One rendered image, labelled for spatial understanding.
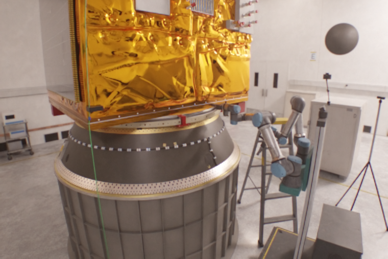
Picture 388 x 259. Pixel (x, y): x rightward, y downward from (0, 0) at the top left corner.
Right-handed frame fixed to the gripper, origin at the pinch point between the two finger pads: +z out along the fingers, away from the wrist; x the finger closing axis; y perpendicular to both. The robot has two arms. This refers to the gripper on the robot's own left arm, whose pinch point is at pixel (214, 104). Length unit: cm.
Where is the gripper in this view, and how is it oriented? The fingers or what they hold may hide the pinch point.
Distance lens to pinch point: 229.7
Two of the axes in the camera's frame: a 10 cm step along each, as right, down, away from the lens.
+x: -7.3, 1.5, -6.7
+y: 0.0, -9.8, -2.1
